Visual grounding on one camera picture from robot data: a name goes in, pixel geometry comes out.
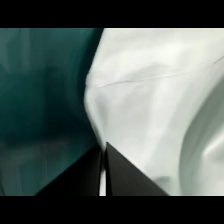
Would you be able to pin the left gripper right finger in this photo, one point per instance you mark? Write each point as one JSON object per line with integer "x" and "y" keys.
{"x": 126, "y": 176}

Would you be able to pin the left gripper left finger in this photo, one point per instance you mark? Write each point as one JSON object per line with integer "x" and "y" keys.
{"x": 80, "y": 180}

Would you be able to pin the white shirt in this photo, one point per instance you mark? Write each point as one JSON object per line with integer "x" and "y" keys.
{"x": 150, "y": 100}

